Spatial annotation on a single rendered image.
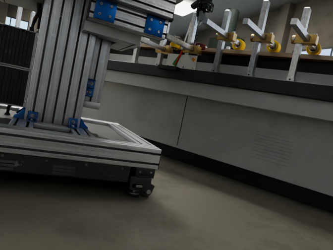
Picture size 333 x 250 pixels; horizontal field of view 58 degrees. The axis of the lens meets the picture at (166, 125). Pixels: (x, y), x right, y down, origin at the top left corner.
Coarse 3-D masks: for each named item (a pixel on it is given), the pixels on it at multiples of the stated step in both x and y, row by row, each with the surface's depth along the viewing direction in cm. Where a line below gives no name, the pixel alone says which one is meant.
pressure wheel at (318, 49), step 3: (318, 45) 182; (306, 48) 186; (318, 48) 182; (321, 48) 184; (306, 51) 186; (309, 51) 185; (312, 51) 184; (315, 51) 183; (318, 51) 182; (321, 51) 185; (312, 54) 184; (315, 54) 183; (318, 54) 185
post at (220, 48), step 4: (224, 12) 202; (228, 12) 200; (224, 16) 201; (228, 16) 200; (224, 20) 201; (228, 20) 201; (224, 24) 201; (228, 24) 202; (224, 28) 201; (220, 40) 202; (220, 44) 202; (220, 48) 202; (216, 52) 203; (220, 52) 202; (216, 56) 203; (220, 56) 202; (216, 60) 203; (220, 60) 203; (216, 64) 203; (220, 64) 205; (212, 68) 204; (216, 68) 202
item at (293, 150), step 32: (224, 64) 223; (256, 64) 209; (288, 64) 196; (320, 64) 185; (128, 96) 278; (160, 96) 257; (128, 128) 276; (160, 128) 254; (192, 128) 236; (224, 128) 220; (256, 128) 206; (288, 128) 193; (320, 128) 183; (192, 160) 237; (224, 160) 218; (256, 160) 204; (288, 160) 192; (320, 160) 182; (288, 192) 193; (320, 192) 183
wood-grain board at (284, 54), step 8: (144, 48) 270; (152, 48) 262; (208, 48) 225; (216, 48) 221; (248, 56) 212; (264, 56) 202; (272, 56) 197; (280, 56) 194; (288, 56) 191; (304, 56) 185; (312, 56) 182; (320, 56) 180; (328, 56) 177
